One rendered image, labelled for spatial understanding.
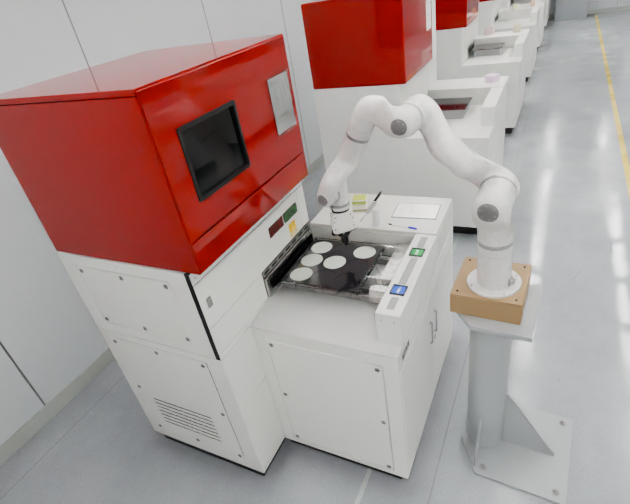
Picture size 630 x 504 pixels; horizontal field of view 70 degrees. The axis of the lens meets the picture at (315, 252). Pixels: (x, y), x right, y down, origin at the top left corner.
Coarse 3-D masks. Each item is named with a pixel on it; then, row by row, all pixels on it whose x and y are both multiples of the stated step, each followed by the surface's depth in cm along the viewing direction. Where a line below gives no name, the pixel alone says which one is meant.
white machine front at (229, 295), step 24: (264, 216) 185; (240, 240) 172; (264, 240) 187; (288, 240) 204; (216, 264) 161; (240, 264) 173; (264, 264) 189; (288, 264) 209; (192, 288) 152; (216, 288) 162; (240, 288) 175; (264, 288) 191; (216, 312) 163; (240, 312) 177; (216, 336) 165; (240, 336) 179
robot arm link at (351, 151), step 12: (348, 144) 162; (360, 144) 161; (348, 156) 165; (360, 156) 166; (336, 168) 168; (348, 168) 168; (324, 180) 170; (336, 180) 168; (324, 192) 171; (336, 192) 170; (324, 204) 175
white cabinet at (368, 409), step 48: (432, 288) 197; (288, 336) 176; (432, 336) 202; (288, 384) 195; (336, 384) 179; (384, 384) 168; (432, 384) 221; (288, 432) 218; (336, 432) 199; (384, 432) 183
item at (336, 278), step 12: (324, 240) 217; (312, 252) 209; (324, 252) 207; (336, 252) 206; (348, 252) 204; (300, 264) 202; (348, 264) 196; (360, 264) 195; (288, 276) 196; (312, 276) 193; (324, 276) 191; (336, 276) 190; (348, 276) 188; (360, 276) 187; (336, 288) 183; (348, 288) 181
